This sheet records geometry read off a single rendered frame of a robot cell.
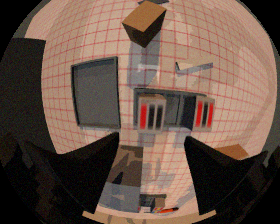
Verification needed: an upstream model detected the large black flat panel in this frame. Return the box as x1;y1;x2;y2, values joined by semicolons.
0;37;56;169

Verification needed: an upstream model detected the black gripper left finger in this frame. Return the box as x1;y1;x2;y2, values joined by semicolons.
23;132;120;214

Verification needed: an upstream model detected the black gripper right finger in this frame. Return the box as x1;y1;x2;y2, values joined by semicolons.
184;136;268;216

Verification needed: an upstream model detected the dark grey shallow tray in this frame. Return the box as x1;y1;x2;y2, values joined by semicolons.
71;56;120;129

